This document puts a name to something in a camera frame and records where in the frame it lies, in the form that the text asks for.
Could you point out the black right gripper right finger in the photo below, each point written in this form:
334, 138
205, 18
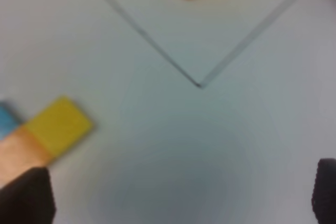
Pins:
323, 195

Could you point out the orange cube block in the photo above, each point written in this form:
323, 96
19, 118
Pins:
21, 151

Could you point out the blue cube block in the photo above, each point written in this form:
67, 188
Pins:
10, 118

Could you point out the yellow cube block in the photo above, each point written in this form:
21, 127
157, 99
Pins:
59, 126

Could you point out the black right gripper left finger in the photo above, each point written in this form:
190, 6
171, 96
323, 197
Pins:
28, 198

